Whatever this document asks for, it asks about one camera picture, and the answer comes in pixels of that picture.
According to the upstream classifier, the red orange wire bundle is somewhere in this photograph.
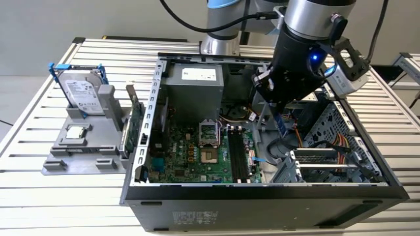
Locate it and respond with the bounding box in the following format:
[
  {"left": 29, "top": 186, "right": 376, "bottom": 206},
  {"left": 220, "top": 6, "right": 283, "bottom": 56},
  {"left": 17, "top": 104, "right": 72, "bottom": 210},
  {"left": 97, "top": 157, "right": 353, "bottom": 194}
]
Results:
[{"left": 333, "top": 134, "right": 351, "bottom": 165}]

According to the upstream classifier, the hard disk in blue carrier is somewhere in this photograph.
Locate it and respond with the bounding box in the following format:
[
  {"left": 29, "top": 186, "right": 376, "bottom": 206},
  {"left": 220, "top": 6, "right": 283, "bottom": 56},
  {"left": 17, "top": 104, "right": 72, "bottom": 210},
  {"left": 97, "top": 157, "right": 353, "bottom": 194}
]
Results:
[{"left": 47, "top": 62, "right": 109, "bottom": 117}]

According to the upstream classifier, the white wire bundle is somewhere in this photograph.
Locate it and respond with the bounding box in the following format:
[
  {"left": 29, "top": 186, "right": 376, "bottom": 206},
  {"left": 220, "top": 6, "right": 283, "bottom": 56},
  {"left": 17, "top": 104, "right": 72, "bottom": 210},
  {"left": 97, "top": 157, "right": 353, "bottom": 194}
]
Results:
[{"left": 219, "top": 115, "right": 252, "bottom": 129}]

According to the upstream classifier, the small silver wrist camera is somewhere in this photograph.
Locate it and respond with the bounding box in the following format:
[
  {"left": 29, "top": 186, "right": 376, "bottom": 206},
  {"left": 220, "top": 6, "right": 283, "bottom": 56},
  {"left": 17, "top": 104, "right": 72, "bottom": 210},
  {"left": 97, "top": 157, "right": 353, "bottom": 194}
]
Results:
[{"left": 271, "top": 5, "right": 287, "bottom": 29}]

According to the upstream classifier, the single orange wire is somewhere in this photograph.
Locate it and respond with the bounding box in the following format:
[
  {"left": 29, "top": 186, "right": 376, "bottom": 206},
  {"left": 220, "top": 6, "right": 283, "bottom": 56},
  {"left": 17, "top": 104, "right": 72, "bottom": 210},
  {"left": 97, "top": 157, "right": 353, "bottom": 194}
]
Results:
[{"left": 293, "top": 124, "right": 304, "bottom": 148}]

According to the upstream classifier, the grey power supply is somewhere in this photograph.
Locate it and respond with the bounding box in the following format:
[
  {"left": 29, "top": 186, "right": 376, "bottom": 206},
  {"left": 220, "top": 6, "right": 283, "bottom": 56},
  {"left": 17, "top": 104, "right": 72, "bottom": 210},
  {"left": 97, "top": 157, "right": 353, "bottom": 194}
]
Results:
[{"left": 160, "top": 63, "right": 225, "bottom": 123}]

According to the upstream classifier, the metal socket cover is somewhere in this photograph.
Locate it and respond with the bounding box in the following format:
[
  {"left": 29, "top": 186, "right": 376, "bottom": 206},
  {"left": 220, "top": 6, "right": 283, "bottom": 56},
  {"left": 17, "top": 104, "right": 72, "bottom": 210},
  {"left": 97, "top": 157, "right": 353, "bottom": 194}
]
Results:
[{"left": 199, "top": 118, "right": 220, "bottom": 146}]

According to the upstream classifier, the green motherboard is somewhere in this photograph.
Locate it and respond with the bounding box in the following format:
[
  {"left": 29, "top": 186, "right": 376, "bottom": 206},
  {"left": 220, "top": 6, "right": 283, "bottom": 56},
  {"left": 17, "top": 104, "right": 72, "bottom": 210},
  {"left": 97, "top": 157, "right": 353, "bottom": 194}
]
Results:
[{"left": 147, "top": 124, "right": 265, "bottom": 184}]

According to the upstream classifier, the black round fan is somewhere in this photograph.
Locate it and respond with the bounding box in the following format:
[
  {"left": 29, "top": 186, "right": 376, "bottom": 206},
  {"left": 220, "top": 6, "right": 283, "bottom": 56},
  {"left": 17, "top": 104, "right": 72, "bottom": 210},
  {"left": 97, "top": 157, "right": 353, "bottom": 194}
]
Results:
[{"left": 225, "top": 105, "right": 251, "bottom": 121}]

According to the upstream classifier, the black PC case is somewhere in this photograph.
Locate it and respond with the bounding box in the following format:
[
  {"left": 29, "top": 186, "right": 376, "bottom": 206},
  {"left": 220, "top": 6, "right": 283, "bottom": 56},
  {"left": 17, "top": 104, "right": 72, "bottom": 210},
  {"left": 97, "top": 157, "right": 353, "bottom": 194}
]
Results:
[{"left": 119, "top": 52, "right": 411, "bottom": 233}]

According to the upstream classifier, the CPU socket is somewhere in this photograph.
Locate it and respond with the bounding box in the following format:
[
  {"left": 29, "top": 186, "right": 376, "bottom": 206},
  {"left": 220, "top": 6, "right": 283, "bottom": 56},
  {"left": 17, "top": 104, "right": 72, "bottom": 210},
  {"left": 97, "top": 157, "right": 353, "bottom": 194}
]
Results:
[{"left": 200, "top": 147, "right": 220, "bottom": 165}]

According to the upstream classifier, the thick black camera cable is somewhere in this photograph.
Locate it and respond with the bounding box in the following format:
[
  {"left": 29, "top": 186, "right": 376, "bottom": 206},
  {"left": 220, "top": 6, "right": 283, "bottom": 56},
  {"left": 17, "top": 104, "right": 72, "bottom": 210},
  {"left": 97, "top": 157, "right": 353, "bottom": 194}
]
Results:
[{"left": 160, "top": 0, "right": 280, "bottom": 34}]

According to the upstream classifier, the slatted metal side table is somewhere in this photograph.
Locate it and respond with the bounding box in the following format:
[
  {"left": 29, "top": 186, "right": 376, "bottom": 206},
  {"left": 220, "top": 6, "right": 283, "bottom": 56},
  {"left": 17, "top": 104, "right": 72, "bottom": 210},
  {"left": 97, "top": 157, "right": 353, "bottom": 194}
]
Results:
[{"left": 388, "top": 52, "right": 420, "bottom": 90}]

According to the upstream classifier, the grey parts rack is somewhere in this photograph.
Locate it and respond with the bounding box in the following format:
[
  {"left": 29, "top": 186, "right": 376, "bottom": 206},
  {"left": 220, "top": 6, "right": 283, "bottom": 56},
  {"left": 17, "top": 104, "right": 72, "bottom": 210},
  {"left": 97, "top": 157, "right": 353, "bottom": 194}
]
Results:
[{"left": 40, "top": 85, "right": 135, "bottom": 177}]

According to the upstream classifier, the green graphics card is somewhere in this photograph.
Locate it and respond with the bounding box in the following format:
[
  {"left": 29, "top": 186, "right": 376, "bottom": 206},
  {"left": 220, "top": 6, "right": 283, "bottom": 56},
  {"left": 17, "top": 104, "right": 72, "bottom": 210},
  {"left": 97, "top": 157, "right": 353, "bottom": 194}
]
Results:
[{"left": 119, "top": 85, "right": 145, "bottom": 160}]

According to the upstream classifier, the metal disk bay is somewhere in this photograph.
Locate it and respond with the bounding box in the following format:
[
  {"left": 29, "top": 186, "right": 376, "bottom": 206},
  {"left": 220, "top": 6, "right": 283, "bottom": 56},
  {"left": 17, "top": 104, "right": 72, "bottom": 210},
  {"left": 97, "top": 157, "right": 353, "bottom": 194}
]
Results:
[{"left": 272, "top": 147, "right": 361, "bottom": 184}]

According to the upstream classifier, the black looped data wire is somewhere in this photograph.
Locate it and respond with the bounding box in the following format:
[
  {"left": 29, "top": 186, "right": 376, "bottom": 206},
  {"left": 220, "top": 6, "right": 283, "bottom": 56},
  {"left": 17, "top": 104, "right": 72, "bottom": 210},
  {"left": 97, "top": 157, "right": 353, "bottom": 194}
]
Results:
[{"left": 265, "top": 136, "right": 296, "bottom": 165}]

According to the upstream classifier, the silver camera with black bracket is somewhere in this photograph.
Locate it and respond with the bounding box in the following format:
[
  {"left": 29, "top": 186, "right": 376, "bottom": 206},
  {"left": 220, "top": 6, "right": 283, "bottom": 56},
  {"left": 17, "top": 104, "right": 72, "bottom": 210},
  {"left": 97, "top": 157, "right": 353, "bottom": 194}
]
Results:
[{"left": 313, "top": 36, "right": 371, "bottom": 96}]

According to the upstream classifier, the silver CPU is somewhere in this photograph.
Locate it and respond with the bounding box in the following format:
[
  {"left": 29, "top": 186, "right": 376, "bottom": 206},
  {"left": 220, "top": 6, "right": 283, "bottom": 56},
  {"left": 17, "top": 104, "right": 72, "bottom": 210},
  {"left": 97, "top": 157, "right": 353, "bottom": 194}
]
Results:
[{"left": 64, "top": 127, "right": 87, "bottom": 140}]

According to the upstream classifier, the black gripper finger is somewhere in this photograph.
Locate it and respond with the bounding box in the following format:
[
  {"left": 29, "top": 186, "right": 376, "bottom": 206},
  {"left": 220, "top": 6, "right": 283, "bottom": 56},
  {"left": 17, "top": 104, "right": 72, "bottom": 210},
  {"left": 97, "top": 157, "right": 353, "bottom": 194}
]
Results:
[
  {"left": 260, "top": 64, "right": 327, "bottom": 117},
  {"left": 251, "top": 69, "right": 276, "bottom": 92}
]

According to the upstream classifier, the thin black camera cable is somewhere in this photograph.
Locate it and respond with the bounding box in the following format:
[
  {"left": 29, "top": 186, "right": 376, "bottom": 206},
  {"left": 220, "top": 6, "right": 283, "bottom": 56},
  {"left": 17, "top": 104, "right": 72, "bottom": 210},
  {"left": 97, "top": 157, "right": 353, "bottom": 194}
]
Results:
[{"left": 365, "top": 0, "right": 391, "bottom": 61}]

